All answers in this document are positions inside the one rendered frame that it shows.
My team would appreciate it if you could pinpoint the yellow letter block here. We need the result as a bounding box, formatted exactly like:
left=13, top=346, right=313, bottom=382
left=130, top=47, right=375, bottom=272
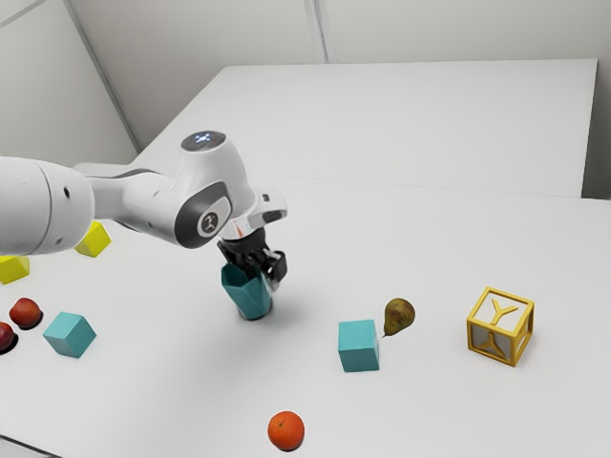
left=465, top=285, right=536, bottom=368

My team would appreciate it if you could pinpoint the teal cube block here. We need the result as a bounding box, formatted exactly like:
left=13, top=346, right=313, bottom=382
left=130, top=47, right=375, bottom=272
left=42, top=311, right=98, bottom=358
left=337, top=319, right=381, bottom=373

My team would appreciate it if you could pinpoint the green-brown pear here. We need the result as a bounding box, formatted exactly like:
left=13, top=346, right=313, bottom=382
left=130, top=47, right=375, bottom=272
left=381, top=297, right=417, bottom=339

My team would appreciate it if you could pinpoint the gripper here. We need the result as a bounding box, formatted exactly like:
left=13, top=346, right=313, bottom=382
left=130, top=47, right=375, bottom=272
left=217, top=227, right=288, bottom=296

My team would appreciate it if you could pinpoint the yellow cube block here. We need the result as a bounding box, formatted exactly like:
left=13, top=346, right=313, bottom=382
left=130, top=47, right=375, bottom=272
left=74, top=220, right=113, bottom=260
left=0, top=255, right=32, bottom=286

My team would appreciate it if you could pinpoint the orange fruit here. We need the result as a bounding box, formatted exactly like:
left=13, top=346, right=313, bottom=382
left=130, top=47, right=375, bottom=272
left=266, top=410, right=306, bottom=452

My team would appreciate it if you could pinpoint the teal faceted mug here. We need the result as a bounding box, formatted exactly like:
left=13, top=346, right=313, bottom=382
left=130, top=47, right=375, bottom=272
left=220, top=263, right=275, bottom=322

